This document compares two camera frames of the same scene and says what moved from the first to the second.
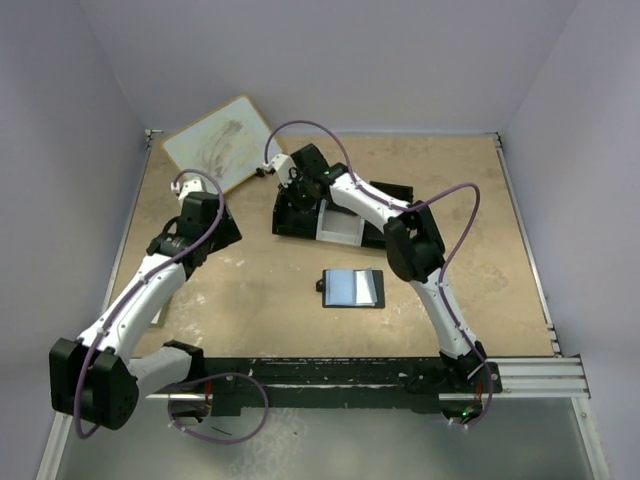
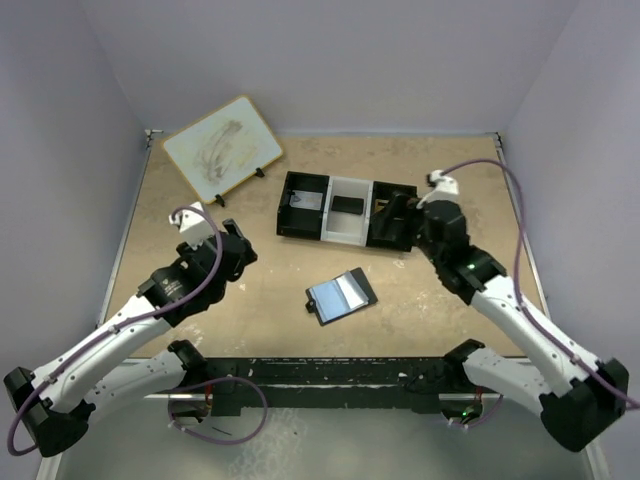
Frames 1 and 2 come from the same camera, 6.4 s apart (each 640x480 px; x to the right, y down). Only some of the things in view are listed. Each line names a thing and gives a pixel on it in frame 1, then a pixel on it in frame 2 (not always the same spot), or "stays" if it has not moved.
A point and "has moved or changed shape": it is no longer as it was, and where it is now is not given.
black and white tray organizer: [331, 222] stays
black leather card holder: [352, 288] has moved or changed shape
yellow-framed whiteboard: [228, 144] stays
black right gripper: [288, 206] to [417, 220]
